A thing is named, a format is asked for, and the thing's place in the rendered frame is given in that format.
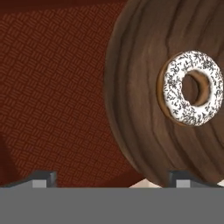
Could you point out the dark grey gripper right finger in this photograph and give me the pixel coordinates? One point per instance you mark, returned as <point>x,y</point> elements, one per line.
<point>183,178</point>

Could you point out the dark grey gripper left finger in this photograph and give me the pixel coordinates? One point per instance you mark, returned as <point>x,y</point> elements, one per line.
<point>43,177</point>

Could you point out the white iced sprinkled donut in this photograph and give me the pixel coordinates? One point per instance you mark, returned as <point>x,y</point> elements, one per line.
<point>175,96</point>

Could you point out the brown wooden bowl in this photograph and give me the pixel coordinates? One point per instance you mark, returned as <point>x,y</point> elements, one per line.
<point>137,96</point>

